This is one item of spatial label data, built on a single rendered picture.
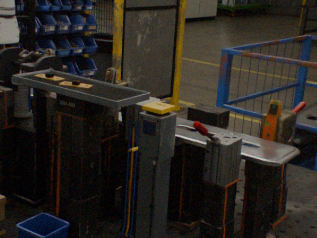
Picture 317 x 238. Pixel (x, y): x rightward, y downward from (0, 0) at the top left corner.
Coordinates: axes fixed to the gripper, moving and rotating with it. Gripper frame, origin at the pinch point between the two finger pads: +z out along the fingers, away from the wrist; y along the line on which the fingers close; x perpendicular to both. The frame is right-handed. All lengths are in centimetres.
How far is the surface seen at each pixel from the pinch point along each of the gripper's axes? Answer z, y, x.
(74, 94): -7, -40, -74
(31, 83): -7, -40, -59
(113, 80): 3.1, 13.2, -42.6
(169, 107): -7, -33, -99
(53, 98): 2, -24, -50
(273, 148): 9, 2, -112
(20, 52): -7.9, -18.1, -29.1
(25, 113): 10.2, -22.8, -36.6
